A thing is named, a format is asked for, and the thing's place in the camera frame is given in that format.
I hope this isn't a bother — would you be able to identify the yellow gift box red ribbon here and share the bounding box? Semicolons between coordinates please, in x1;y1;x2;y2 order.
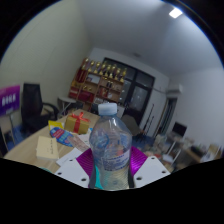
63;111;91;135

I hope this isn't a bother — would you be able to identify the black computer monitor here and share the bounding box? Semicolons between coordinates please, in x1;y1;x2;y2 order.
171;121;188;138

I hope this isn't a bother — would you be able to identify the blue red leaflet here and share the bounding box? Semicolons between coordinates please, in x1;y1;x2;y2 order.
49;126;74;148

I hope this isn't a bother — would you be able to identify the teal notebook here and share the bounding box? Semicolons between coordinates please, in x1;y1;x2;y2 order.
93;164;105;190

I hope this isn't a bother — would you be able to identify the grey office chair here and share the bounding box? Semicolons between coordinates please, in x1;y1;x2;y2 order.
120;114;141;137

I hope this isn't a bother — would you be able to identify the white wall air conditioner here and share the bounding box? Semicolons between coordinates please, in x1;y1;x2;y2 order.
165;83;184;95

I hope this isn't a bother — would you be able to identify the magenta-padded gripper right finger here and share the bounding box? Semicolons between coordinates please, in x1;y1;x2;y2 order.
127;145;171;190

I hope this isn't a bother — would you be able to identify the black office chair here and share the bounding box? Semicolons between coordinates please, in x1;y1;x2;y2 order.
20;82;60;134

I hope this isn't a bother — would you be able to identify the small yellow envelope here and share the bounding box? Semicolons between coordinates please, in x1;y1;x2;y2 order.
35;135;60;161

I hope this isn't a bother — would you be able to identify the pink printed leaflet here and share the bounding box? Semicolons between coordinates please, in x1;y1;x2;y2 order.
68;134;90;153

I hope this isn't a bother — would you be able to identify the purple sign board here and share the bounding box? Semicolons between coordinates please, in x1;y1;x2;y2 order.
0;84;22;118

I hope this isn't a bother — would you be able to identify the dark glass double door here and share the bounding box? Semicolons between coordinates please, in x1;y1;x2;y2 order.
103;57;156;126

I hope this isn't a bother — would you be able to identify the yellow folder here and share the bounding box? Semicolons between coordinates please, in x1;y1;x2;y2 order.
47;119;64;131

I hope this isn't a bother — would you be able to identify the small round white table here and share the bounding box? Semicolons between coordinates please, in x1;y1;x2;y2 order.
57;96;78;116

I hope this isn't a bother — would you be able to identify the clear plastic water bottle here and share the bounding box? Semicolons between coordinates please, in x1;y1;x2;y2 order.
88;102;133;192

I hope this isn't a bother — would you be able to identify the wooden shelf unit with trophies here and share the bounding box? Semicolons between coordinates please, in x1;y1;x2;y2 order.
68;57;128;113

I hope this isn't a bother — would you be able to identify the cluttered wooden side desk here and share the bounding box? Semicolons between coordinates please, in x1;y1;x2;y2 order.
159;131;224;168

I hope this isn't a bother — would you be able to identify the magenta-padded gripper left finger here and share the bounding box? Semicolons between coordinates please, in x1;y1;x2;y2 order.
54;148;98;190

